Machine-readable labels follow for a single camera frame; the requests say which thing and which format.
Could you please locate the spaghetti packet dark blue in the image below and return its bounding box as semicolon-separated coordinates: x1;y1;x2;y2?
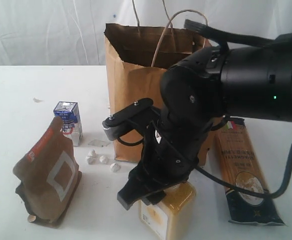
214;117;284;226

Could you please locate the small paper scrap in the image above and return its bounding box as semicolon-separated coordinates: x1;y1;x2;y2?
33;97;42;103

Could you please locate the yellow millet bottle white cap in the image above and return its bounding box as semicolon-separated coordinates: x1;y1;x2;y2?
139;182;196;240

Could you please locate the brown paper shopping bag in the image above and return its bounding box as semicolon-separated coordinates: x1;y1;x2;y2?
103;0;213;167

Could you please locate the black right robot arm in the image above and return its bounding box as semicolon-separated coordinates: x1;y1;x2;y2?
112;33;292;210

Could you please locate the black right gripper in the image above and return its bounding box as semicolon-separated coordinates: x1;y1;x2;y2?
117;118;211;209

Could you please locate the blue white milk carton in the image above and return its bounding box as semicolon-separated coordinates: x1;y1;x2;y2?
53;101;83;147

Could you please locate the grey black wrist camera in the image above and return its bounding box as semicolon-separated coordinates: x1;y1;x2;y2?
102;98;160;147

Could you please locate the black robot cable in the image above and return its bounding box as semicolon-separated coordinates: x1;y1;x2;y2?
183;18;292;200

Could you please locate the brown kraft coffee pouch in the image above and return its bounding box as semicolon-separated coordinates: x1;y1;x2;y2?
13;116;82;227

